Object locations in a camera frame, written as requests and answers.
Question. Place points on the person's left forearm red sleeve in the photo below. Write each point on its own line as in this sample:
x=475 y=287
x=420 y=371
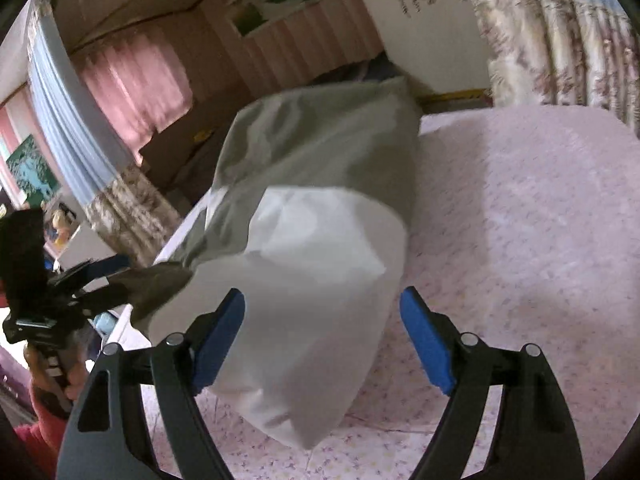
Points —
x=40 y=435

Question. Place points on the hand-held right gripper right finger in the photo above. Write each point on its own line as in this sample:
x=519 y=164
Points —
x=425 y=340

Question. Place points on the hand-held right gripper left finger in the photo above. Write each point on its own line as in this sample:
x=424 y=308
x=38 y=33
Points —
x=217 y=340

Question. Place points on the yellow plush toy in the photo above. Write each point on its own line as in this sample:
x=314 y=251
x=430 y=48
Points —
x=61 y=227

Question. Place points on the small yellow object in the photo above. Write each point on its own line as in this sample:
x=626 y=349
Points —
x=201 y=136

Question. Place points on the bed with pink floral sheet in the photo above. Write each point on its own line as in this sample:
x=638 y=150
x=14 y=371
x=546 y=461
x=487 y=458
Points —
x=500 y=210

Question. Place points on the pink window curtain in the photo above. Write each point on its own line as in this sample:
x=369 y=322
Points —
x=135 y=90

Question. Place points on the person's left hand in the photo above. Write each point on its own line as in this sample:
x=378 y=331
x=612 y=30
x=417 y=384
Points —
x=77 y=375

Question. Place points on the white cabinet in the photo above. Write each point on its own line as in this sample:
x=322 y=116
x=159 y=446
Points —
x=85 y=247

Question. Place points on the blue green wall painting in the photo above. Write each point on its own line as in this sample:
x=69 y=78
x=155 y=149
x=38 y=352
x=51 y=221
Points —
x=30 y=170

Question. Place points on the green landscape wall painting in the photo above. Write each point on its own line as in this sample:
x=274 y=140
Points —
x=272 y=2

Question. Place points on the grey and white hoodie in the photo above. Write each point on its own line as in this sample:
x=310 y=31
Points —
x=310 y=240

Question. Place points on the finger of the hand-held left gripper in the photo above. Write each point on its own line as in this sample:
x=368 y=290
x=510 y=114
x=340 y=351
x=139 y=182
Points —
x=107 y=266
x=107 y=300

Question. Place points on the blue curtain with floral hem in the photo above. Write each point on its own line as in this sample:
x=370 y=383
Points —
x=545 y=35
x=75 y=125

